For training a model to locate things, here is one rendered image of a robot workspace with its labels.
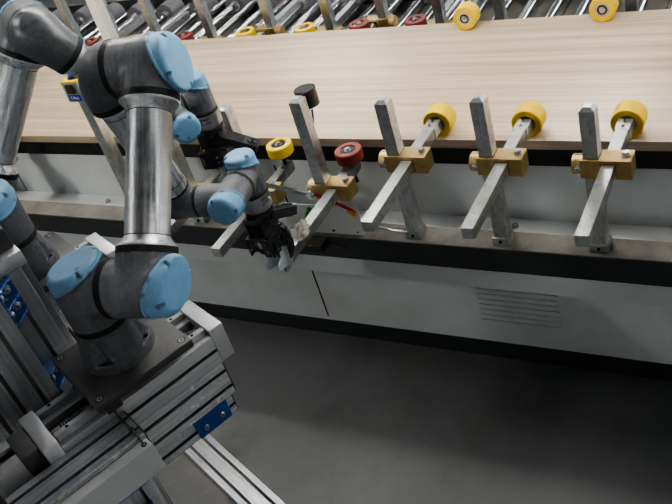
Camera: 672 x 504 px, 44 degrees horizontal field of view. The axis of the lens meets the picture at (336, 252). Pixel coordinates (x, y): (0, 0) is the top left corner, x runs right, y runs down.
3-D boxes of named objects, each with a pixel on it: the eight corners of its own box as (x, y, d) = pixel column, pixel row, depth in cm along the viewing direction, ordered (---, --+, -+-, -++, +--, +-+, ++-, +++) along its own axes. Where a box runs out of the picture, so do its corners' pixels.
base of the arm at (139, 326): (104, 388, 160) (81, 351, 155) (72, 356, 171) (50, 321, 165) (168, 342, 167) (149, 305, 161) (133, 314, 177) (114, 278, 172)
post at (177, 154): (211, 238, 270) (154, 108, 242) (202, 237, 272) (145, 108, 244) (217, 231, 272) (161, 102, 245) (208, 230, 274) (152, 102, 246)
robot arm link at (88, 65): (41, 73, 158) (161, 233, 194) (89, 65, 154) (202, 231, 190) (64, 33, 165) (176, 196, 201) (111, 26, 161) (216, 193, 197)
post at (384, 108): (424, 253, 233) (385, 101, 205) (412, 252, 234) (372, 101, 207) (428, 245, 235) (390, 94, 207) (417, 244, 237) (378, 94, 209)
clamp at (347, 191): (351, 201, 231) (347, 186, 228) (310, 199, 237) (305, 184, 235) (359, 189, 234) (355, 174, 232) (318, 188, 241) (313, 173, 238)
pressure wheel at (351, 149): (363, 189, 239) (353, 155, 232) (339, 188, 242) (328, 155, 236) (374, 174, 244) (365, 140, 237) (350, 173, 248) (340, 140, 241)
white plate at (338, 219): (364, 236, 237) (356, 207, 231) (288, 230, 250) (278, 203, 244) (365, 235, 237) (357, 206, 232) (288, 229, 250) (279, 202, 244)
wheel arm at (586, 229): (591, 248, 172) (590, 234, 170) (574, 246, 174) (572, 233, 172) (637, 121, 205) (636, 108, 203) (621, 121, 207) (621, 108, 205)
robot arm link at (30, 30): (36, 4, 175) (213, 118, 206) (25, -5, 184) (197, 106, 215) (7, 50, 176) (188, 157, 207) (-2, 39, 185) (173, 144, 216)
